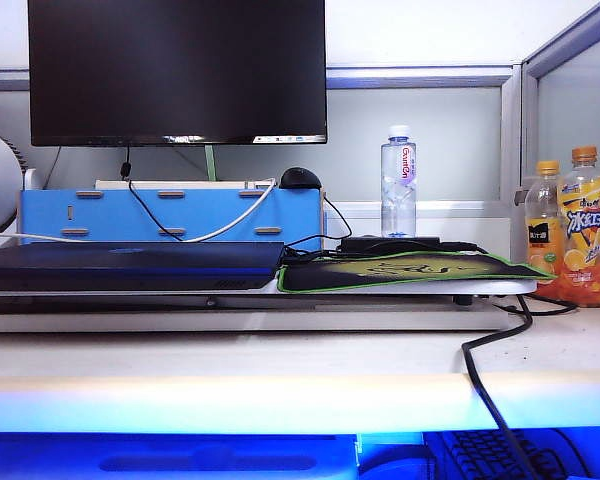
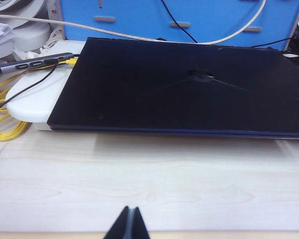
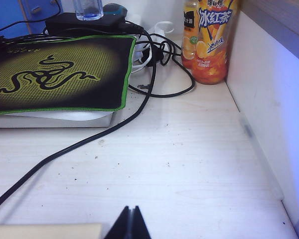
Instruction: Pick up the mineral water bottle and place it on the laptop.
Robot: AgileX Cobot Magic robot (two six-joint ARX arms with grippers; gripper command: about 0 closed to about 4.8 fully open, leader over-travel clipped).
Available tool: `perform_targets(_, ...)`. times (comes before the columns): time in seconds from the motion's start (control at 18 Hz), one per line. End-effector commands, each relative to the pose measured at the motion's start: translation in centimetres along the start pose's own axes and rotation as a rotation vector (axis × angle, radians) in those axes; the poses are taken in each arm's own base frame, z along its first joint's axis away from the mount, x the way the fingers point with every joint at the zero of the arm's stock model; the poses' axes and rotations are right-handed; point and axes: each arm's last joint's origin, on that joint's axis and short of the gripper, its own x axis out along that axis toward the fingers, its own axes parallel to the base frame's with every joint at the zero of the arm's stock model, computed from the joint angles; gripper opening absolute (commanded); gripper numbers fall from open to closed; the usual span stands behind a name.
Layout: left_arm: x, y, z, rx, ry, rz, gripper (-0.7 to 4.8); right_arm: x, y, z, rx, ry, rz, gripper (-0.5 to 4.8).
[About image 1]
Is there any clear mineral water bottle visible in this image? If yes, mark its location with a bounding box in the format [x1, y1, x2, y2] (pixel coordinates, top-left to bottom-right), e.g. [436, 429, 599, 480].
[379, 124, 417, 239]

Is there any black closed laptop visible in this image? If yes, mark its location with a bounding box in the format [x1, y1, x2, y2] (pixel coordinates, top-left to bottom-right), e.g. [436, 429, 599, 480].
[0, 241, 287, 293]

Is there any small orange juice bottle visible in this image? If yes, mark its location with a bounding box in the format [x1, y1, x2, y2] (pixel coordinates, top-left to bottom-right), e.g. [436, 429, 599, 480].
[524, 159, 566, 286]

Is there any large iced tea bottle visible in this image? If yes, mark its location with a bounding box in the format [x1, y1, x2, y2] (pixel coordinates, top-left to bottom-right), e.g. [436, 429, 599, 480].
[554, 145, 600, 308]

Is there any black green-edged mouse pad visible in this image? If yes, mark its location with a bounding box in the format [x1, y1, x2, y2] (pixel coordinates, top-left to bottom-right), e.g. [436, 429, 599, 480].
[277, 249, 560, 294]

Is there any black computer mouse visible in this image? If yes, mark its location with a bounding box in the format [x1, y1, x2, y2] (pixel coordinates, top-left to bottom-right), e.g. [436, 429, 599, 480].
[278, 167, 324, 191]

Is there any black power adapter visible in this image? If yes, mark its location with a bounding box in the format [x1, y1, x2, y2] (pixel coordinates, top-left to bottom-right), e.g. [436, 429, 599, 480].
[340, 235, 442, 254]

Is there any blue wooden desk organizer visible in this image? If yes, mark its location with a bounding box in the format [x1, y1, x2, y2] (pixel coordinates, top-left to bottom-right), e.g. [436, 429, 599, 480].
[19, 187, 327, 251]

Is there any white desk riser stand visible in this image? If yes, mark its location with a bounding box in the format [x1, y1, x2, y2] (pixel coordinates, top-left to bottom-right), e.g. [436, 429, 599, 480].
[0, 277, 539, 334]

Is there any black computer monitor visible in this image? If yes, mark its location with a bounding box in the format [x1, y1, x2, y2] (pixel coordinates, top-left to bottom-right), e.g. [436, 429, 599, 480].
[27, 0, 329, 148]

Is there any black keyboard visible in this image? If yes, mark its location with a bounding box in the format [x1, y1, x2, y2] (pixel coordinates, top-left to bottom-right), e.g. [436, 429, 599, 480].
[424, 428, 596, 480]

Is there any white desk fan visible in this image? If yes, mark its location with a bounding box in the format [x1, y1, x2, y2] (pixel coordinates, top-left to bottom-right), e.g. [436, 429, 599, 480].
[0, 127, 26, 247]

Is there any thin black mouse cable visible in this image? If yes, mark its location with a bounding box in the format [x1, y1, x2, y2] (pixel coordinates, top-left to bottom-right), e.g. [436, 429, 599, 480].
[283, 192, 354, 262]

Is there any white cable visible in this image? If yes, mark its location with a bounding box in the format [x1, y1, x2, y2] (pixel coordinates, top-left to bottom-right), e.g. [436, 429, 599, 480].
[0, 177, 278, 244]

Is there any thin black monitor cable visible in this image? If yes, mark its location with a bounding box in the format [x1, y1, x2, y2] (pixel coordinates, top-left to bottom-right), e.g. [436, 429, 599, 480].
[119, 144, 186, 244]

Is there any thick black power cable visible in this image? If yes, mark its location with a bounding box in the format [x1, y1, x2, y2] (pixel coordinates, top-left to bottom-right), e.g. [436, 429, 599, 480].
[461, 292, 545, 480]

